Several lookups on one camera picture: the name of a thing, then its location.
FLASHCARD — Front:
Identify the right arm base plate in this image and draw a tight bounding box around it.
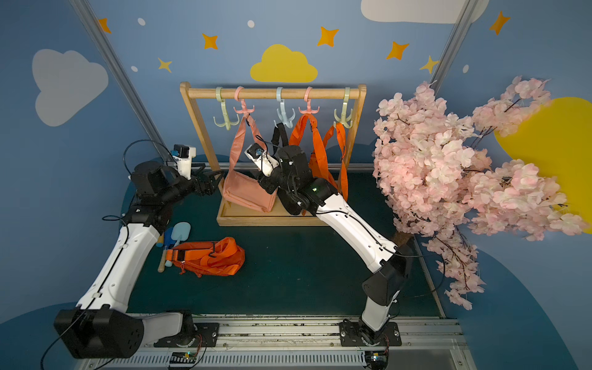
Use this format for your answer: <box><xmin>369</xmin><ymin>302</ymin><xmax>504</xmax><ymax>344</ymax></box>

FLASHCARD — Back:
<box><xmin>339</xmin><ymin>319</ymin><xmax>402</xmax><ymax>347</ymax></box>

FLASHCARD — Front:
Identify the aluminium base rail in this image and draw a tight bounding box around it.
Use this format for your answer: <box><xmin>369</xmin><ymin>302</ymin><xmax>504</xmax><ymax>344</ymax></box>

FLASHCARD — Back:
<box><xmin>76</xmin><ymin>315</ymin><xmax>476</xmax><ymax>369</ymax></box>

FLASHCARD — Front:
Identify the orange sling bag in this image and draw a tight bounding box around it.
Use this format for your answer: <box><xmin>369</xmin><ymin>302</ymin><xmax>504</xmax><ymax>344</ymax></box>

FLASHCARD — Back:
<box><xmin>166</xmin><ymin>237</ymin><xmax>246</xmax><ymax>278</ymax></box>

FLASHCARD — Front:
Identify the left pink hook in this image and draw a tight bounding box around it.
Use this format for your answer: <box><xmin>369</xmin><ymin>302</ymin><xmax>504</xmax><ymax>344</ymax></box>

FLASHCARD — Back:
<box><xmin>234</xmin><ymin>86</ymin><xmax>255</xmax><ymax>116</ymax></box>

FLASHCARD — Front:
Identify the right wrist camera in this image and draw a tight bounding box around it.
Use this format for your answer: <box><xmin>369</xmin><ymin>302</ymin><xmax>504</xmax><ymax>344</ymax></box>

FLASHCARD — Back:
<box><xmin>245</xmin><ymin>143</ymin><xmax>280</xmax><ymax>177</ymax></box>

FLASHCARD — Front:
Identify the light blue hook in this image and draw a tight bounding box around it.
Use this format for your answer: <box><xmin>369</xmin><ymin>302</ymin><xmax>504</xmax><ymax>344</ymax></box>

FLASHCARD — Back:
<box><xmin>274</xmin><ymin>87</ymin><xmax>296</xmax><ymax>129</ymax></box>

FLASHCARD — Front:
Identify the orange bag right pink hook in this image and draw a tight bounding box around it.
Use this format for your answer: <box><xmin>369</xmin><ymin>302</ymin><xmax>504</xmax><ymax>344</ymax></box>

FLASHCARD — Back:
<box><xmin>289</xmin><ymin>113</ymin><xmax>335</xmax><ymax>185</ymax></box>

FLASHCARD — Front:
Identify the pink shoulder bag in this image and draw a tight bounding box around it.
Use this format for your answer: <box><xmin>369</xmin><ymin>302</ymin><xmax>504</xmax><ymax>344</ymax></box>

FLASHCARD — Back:
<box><xmin>222</xmin><ymin>114</ymin><xmax>276</xmax><ymax>213</ymax></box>

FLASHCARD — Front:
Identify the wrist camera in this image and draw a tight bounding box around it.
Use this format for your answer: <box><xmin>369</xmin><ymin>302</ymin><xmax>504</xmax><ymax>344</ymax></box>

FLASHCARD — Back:
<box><xmin>245</xmin><ymin>143</ymin><xmax>280</xmax><ymax>177</ymax></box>
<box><xmin>171</xmin><ymin>144</ymin><xmax>196</xmax><ymax>180</ymax></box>

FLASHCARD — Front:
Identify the pink cherry blossom tree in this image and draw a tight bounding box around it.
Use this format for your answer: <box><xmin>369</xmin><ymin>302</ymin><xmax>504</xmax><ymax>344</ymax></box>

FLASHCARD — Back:
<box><xmin>373</xmin><ymin>77</ymin><xmax>587</xmax><ymax>310</ymax></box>

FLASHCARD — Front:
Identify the orange bag right green hook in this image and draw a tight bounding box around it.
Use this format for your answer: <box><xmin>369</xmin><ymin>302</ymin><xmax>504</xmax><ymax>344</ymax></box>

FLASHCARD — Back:
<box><xmin>318</xmin><ymin>123</ymin><xmax>349</xmax><ymax>200</ymax></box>

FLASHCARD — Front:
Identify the wooden hanging rack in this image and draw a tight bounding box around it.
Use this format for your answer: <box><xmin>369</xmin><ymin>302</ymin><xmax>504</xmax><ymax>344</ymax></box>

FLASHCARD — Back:
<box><xmin>180</xmin><ymin>82</ymin><xmax>367</xmax><ymax>227</ymax></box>

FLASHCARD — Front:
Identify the light blue toy shovel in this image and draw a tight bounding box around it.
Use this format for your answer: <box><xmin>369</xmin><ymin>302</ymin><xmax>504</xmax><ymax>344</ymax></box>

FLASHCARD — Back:
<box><xmin>160</xmin><ymin>222</ymin><xmax>191</xmax><ymax>271</ymax></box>

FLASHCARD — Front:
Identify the black sling bag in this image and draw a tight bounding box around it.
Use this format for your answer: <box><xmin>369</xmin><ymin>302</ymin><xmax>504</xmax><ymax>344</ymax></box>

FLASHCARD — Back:
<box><xmin>271</xmin><ymin>123</ymin><xmax>289</xmax><ymax>154</ymax></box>

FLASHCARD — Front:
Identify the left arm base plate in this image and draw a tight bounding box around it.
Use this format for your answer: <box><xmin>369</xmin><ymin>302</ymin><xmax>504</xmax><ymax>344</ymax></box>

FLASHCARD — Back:
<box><xmin>154</xmin><ymin>322</ymin><xmax>220</xmax><ymax>348</ymax></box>

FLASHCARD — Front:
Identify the left green hook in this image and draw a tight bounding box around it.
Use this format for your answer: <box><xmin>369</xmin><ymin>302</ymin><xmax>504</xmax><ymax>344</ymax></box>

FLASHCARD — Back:
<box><xmin>214</xmin><ymin>86</ymin><xmax>241</xmax><ymax>131</ymax></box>

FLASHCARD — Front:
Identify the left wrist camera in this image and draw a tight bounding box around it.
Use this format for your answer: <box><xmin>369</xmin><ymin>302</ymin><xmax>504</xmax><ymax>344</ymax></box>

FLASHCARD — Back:
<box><xmin>171</xmin><ymin>144</ymin><xmax>196</xmax><ymax>180</ymax></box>

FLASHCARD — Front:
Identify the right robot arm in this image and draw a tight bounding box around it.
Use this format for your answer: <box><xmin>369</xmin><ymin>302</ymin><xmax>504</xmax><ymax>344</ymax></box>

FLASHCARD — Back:
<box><xmin>245</xmin><ymin>143</ymin><xmax>412</xmax><ymax>341</ymax></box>

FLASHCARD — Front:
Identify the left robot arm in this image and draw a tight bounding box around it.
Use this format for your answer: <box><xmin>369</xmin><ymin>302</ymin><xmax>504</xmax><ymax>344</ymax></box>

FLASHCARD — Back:
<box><xmin>54</xmin><ymin>161</ymin><xmax>224</xmax><ymax>359</ymax></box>

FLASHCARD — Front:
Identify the small circuit board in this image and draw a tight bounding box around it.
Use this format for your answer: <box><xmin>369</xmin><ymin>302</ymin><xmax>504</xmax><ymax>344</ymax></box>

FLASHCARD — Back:
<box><xmin>167</xmin><ymin>351</ymin><xmax>197</xmax><ymax>369</ymax></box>

